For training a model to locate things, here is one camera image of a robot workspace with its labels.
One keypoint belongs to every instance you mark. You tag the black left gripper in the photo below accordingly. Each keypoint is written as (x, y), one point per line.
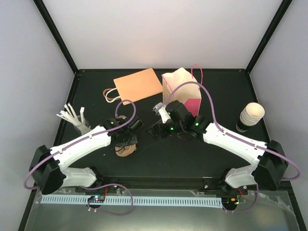
(134, 140)

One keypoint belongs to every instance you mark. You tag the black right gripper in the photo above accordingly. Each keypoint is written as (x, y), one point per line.
(164, 133)

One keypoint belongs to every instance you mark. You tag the cream cakes paper bag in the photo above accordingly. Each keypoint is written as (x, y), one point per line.
(189, 94)

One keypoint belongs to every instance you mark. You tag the brown pulp cup carriers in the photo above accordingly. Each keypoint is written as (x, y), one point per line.
(125, 150)

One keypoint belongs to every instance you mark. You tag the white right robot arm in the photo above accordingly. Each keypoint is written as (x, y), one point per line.
(266, 160)

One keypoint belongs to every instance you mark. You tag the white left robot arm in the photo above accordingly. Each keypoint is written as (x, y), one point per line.
(51, 167)

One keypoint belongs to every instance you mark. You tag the plain brown paper bag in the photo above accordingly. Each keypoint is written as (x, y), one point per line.
(134, 87)

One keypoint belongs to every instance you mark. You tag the white straws bundle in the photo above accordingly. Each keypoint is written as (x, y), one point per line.
(78, 121)

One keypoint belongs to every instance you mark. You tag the stack of paper cups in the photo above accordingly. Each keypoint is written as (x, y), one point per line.
(250, 116)

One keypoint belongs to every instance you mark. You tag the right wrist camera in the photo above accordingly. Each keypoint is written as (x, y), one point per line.
(160, 109)

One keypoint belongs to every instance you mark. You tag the light blue cable duct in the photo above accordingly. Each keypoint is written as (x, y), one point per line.
(128, 201)

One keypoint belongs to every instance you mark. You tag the black frame post left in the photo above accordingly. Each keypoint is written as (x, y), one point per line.
(55, 33)

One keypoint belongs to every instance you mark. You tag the black frame post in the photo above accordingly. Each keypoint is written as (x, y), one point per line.
(55, 33)
(282, 9)

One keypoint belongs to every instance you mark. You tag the black frame post right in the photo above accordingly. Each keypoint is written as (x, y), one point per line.
(282, 9)

